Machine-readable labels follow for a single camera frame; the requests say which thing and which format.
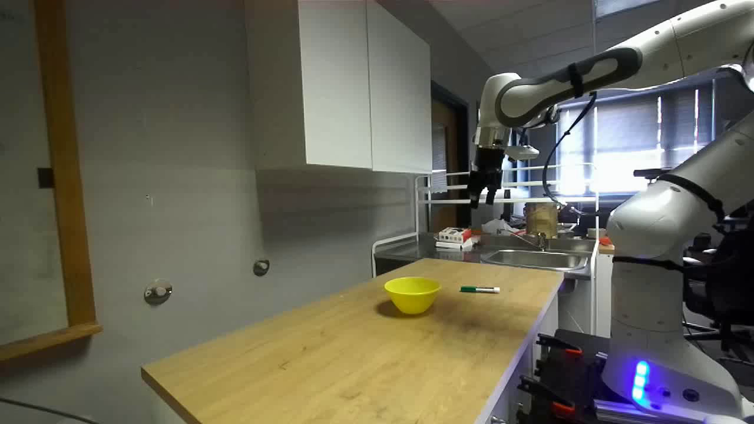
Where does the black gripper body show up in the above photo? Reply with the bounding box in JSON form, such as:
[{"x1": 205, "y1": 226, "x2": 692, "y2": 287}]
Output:
[{"x1": 469, "y1": 144, "x2": 506, "y2": 187}]

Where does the yellow plastic bowl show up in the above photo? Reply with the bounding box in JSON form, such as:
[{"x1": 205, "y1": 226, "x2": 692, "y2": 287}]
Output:
[{"x1": 381, "y1": 276, "x2": 445, "y2": 317}]

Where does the red white package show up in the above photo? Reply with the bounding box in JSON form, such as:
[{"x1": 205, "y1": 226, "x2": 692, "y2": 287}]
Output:
[{"x1": 434, "y1": 224, "x2": 484, "y2": 253}]

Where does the brown paper bag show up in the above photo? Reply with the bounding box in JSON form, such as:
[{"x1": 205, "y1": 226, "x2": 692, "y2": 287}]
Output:
[{"x1": 523, "y1": 200, "x2": 562, "y2": 243}]

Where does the white tubular rack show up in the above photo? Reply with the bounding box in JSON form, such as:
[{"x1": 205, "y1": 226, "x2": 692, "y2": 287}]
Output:
[{"x1": 371, "y1": 166, "x2": 604, "y2": 277}]

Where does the window with blinds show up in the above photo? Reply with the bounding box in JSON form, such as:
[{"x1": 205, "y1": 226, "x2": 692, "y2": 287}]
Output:
[{"x1": 550, "y1": 79, "x2": 720, "y2": 200}]

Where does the black clamp with red tips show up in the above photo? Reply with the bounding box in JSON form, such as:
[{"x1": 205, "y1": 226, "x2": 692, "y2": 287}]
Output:
[{"x1": 518, "y1": 331, "x2": 608, "y2": 424}]

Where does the black office chair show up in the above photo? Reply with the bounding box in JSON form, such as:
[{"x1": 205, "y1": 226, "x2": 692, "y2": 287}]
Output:
[{"x1": 681, "y1": 213, "x2": 754, "y2": 360}]

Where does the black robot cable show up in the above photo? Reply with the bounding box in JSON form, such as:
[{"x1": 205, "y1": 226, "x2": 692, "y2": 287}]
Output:
[{"x1": 539, "y1": 91, "x2": 598, "y2": 211}]

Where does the white wall cabinet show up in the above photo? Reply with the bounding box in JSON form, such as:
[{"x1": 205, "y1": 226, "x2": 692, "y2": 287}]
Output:
[{"x1": 244, "y1": 0, "x2": 434, "y2": 177}]

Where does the wooden frame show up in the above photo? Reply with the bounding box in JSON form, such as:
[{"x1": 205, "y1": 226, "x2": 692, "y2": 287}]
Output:
[{"x1": 0, "y1": 0, "x2": 103, "y2": 368}]

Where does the grey cable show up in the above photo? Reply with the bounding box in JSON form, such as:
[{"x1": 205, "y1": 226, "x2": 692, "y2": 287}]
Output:
[{"x1": 0, "y1": 396, "x2": 99, "y2": 424}]

